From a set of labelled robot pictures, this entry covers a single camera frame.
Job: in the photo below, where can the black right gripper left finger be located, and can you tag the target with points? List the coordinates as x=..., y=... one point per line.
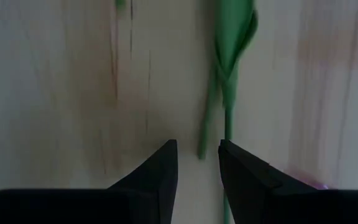
x=135, y=205

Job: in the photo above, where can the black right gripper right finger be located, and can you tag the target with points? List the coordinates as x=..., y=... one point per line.
x=259, y=199

